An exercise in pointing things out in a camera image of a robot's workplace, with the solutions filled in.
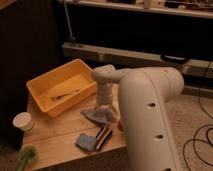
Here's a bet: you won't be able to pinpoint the blue-grey sponge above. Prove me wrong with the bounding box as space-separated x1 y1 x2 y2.
75 133 96 151

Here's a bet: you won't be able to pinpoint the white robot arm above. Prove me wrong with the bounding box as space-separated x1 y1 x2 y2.
92 65 184 171

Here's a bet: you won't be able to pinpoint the utensil inside yellow bin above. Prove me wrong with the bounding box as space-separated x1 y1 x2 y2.
51 90 80 100

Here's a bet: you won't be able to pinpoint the orange ball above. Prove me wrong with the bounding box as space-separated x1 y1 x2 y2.
118 121 123 131

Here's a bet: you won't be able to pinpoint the grey cloth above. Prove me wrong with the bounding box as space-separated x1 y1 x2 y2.
81 108 116 125

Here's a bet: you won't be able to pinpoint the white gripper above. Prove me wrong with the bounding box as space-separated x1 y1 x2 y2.
96 95 117 115

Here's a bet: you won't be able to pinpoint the green plastic toy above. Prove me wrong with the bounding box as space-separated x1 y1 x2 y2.
16 146 39 171

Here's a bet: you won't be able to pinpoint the striped black white block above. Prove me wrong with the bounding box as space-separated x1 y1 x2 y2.
96 126 112 150

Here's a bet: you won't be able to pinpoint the white paper cup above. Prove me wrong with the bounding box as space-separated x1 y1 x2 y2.
13 112 34 132

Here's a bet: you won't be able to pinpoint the black floor cables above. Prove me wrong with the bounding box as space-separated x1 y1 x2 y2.
182 61 213 171

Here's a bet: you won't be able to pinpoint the grey metal shelf rail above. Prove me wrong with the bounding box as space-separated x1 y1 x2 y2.
62 42 213 79

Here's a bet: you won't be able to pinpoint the yellow plastic bin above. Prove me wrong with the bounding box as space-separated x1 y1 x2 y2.
26 59 97 117

